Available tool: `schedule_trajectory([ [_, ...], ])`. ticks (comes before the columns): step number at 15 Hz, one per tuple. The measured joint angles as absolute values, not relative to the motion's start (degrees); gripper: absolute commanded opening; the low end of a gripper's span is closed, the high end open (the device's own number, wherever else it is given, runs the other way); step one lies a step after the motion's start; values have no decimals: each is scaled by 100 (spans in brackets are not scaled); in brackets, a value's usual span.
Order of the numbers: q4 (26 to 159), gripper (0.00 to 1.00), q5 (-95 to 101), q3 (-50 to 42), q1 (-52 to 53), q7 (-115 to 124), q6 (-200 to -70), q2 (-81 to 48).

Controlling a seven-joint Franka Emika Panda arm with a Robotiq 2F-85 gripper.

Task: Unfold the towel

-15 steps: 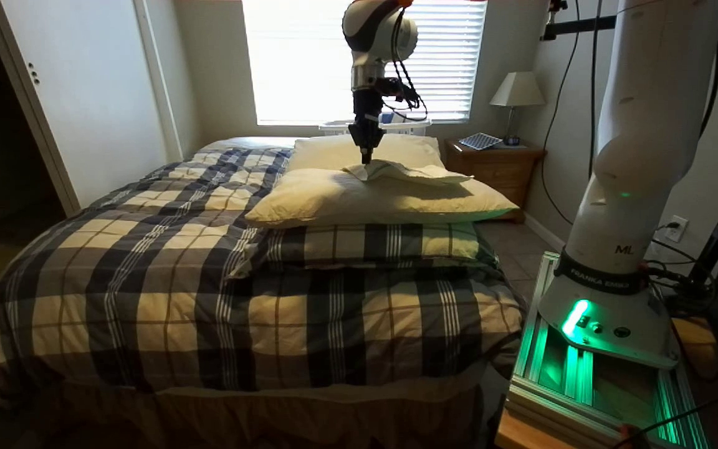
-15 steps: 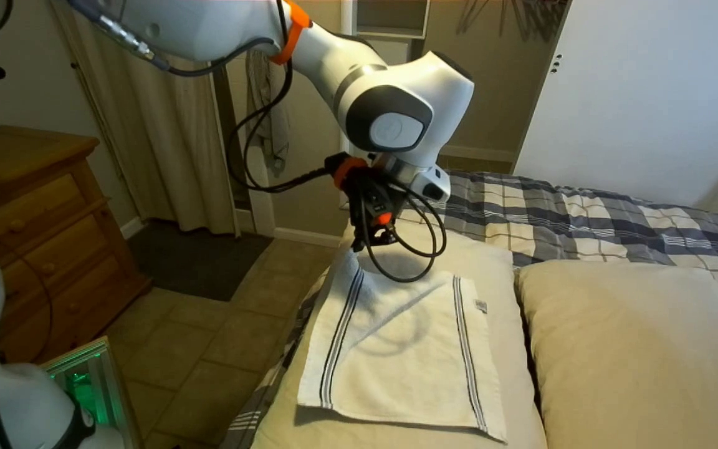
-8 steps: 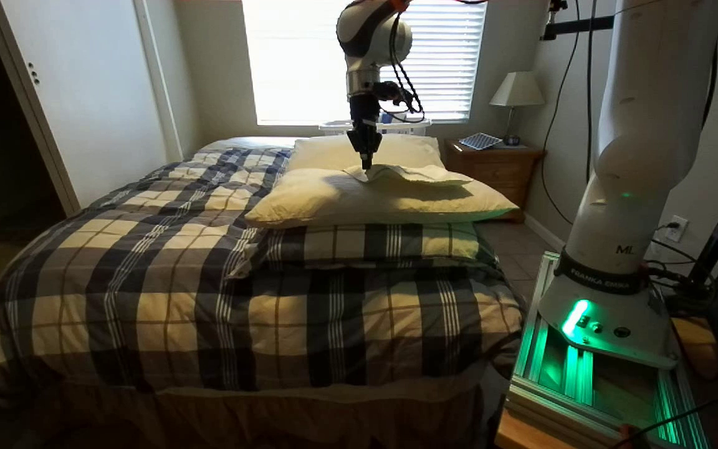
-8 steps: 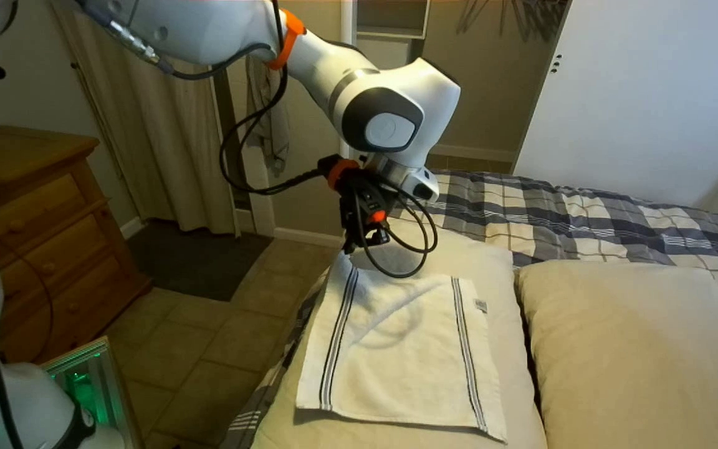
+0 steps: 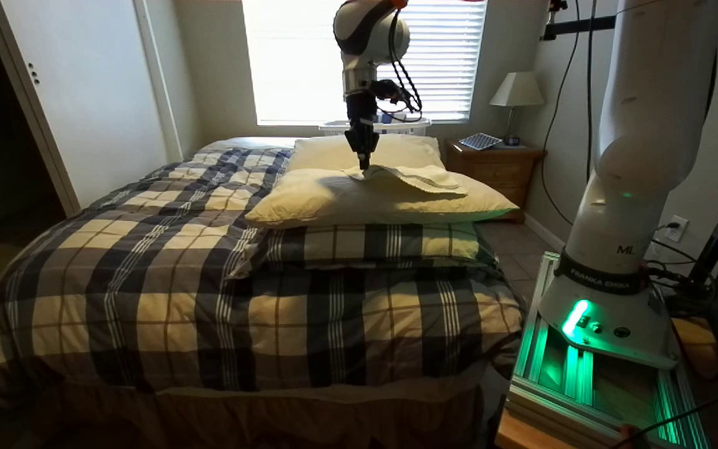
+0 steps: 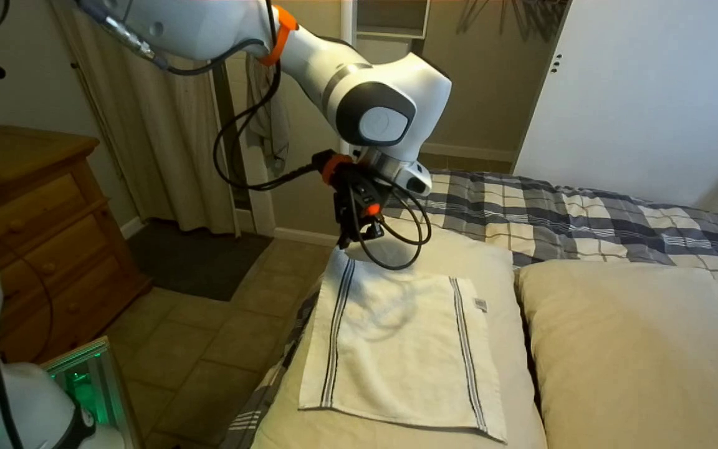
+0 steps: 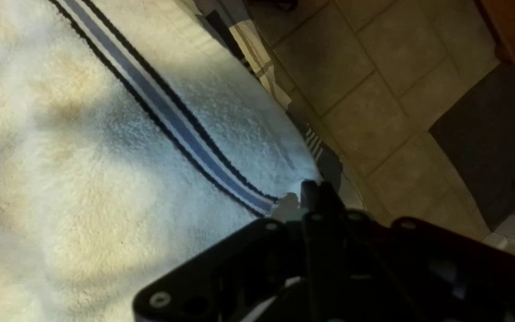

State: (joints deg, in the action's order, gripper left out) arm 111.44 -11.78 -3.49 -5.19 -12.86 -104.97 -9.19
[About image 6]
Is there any white towel with dark stripes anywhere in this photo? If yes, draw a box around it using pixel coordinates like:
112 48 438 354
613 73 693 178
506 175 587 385
295 248 509 443

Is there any dark floor mat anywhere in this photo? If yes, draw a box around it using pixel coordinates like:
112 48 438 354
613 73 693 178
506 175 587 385
124 218 278 305

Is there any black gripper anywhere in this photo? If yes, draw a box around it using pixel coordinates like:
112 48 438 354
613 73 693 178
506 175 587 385
331 164 393 253

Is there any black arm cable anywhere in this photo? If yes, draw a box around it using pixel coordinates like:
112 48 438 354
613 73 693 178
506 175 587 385
209 2 436 271

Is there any wooden dresser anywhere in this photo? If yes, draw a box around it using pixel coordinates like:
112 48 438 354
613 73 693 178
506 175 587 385
0 123 154 366

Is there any plaid comforter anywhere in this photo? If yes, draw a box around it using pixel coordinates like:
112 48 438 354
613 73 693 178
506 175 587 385
386 169 718 331

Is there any white closet door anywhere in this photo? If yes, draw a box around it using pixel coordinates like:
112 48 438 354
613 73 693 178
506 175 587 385
511 0 718 210

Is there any beige curtain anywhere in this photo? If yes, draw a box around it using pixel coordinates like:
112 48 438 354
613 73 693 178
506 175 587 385
49 0 243 236

